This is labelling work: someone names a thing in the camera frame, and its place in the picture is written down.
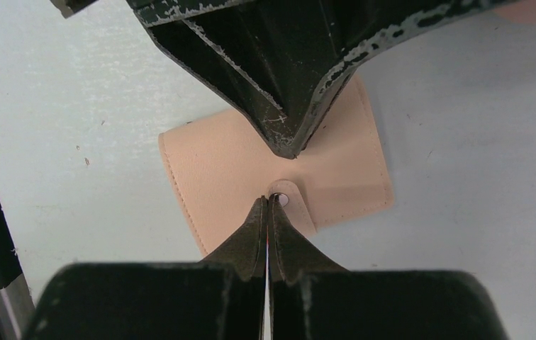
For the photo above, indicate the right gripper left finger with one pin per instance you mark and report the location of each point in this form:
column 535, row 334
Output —
column 218, row 297

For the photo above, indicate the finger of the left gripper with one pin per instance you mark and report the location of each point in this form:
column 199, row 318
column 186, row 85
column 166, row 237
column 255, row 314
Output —
column 282, row 64

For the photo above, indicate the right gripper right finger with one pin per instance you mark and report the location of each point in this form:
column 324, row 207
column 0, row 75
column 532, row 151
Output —
column 313, row 297

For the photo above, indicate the pink plastic tray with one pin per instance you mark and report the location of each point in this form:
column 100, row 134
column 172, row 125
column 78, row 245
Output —
column 523, row 12

